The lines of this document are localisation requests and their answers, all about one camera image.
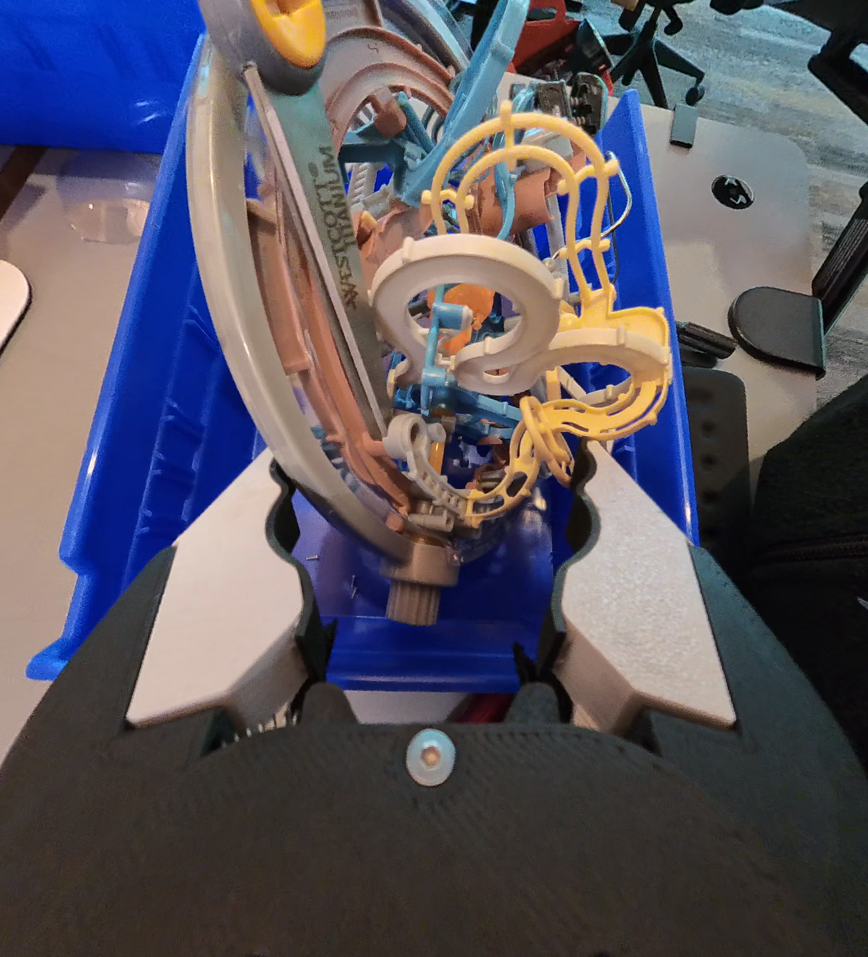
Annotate black dotted wrist rest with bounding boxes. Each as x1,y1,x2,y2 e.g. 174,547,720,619
684,370,754,558

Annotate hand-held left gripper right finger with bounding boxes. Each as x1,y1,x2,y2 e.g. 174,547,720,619
548,441,737,734

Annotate plastic ball maze puzzle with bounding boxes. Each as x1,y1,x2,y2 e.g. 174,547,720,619
183,0,674,625

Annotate small blue plastic bin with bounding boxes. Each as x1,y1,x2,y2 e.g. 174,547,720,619
26,33,700,692

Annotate large blue plastic bin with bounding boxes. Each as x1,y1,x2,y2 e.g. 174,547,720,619
0,0,207,147

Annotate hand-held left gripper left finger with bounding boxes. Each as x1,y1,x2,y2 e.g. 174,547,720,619
126,456,332,730

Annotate grey orange handled scissors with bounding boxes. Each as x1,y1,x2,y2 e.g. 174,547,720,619
198,0,390,397

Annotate black hand grip exerciser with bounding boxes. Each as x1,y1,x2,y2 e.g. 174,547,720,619
539,71,608,134

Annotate person's black clothing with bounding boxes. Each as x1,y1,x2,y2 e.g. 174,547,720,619
740,362,868,846

